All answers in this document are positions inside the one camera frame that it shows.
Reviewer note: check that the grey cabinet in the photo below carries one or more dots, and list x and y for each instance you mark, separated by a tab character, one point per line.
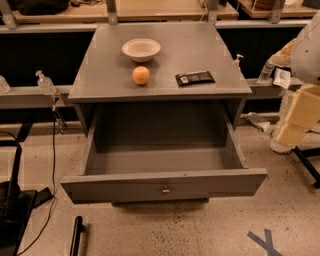
106	72

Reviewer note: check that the clear water bottle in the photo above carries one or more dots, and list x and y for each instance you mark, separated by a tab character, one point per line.
266	72

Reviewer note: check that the small pump bottle behind cabinet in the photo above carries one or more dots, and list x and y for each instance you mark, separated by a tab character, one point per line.
237	60

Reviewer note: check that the clear sanitizer pump bottle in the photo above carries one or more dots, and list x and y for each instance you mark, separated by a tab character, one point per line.
45	83

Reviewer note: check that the black snack packet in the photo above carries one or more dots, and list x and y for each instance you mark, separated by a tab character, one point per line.
193	78

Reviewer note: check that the white bowl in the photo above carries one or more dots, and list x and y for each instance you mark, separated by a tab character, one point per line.
141	49

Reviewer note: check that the grey open top drawer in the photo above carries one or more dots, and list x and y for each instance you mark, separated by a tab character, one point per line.
134	149

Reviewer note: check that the orange fruit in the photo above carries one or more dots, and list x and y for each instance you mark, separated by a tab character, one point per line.
141	75

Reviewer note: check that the metal drawer knob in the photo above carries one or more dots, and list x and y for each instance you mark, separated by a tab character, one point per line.
165	190

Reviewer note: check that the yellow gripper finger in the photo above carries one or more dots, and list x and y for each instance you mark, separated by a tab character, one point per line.
303	115

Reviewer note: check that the white paper packet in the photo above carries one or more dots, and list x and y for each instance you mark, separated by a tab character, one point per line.
282	78

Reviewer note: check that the black stand base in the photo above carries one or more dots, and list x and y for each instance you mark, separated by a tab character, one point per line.
16	205

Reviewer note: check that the black bar on floor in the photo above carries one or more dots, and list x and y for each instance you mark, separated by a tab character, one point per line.
78	229

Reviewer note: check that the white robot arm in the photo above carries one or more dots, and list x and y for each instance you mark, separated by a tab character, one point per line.
302	56

